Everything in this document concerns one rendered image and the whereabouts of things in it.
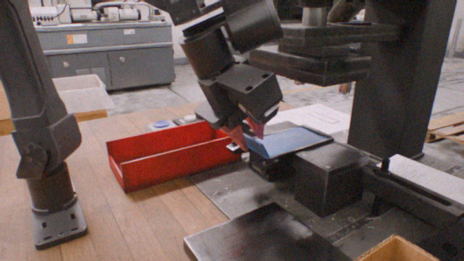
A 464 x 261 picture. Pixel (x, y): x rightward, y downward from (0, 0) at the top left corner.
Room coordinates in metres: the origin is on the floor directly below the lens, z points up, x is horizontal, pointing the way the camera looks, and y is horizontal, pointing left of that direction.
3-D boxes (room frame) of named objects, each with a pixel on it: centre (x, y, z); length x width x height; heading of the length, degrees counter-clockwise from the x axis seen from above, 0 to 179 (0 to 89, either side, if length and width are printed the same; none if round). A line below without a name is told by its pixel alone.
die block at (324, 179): (0.51, -0.12, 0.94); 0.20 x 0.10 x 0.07; 33
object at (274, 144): (0.51, -0.08, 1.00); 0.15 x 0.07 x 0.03; 123
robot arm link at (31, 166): (0.43, 0.29, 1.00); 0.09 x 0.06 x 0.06; 178
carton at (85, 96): (2.50, 1.36, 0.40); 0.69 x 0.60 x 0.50; 29
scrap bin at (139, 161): (0.59, 0.13, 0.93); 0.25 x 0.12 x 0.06; 123
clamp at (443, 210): (0.38, -0.24, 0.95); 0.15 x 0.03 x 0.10; 33
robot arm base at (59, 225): (0.43, 0.30, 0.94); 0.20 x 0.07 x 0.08; 33
